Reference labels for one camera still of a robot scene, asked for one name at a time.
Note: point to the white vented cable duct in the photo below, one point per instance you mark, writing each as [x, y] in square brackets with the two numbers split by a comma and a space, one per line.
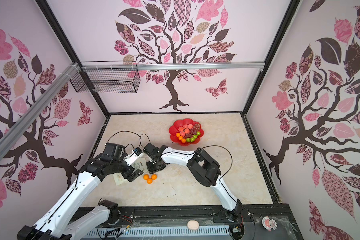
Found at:
[160, 233]

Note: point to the aluminium rail wall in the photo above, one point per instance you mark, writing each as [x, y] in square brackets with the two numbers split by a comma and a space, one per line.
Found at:
[174, 66]
[20, 127]

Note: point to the white printed snack pouch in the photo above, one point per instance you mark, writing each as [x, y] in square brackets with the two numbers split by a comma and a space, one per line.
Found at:
[139, 164]

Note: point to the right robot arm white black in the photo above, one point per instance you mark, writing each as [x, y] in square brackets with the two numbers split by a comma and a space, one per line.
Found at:
[204, 168]

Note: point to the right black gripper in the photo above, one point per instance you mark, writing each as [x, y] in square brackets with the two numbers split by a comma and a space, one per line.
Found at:
[151, 170]

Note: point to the red flower-shaped fruit bowl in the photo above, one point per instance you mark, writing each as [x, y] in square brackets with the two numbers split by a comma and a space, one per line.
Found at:
[175, 129]

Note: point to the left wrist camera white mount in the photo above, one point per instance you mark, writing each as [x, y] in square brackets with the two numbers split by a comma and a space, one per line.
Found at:
[131, 158]

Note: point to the aluminium rail back wall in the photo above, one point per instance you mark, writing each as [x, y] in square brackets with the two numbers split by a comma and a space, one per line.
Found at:
[174, 66]

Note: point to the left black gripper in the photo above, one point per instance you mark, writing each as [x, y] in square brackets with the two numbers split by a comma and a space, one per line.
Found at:
[126, 175]

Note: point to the round pink cartoon sticker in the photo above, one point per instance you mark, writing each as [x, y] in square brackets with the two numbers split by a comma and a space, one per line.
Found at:
[269, 224]

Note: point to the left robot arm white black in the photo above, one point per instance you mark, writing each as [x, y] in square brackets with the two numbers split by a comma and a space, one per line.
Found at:
[56, 224]

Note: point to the aluminium rail left wall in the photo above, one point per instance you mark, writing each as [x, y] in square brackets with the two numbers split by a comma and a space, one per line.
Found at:
[20, 127]

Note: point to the black wire mesh basket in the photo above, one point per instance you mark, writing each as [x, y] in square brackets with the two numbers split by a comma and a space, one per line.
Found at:
[107, 77]

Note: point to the purple fake grape bunch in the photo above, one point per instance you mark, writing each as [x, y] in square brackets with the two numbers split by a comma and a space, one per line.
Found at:
[194, 131]

